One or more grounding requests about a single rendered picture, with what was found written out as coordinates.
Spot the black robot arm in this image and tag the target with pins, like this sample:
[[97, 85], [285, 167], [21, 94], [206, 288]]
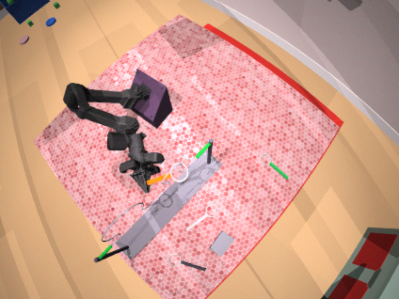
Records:
[[126, 127]]

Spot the orange handle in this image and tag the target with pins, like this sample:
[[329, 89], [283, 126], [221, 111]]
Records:
[[160, 178]]

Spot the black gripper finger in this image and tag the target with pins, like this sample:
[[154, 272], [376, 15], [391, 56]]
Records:
[[140, 177], [148, 178]]

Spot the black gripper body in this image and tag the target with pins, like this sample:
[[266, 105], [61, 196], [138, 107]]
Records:
[[136, 164]]

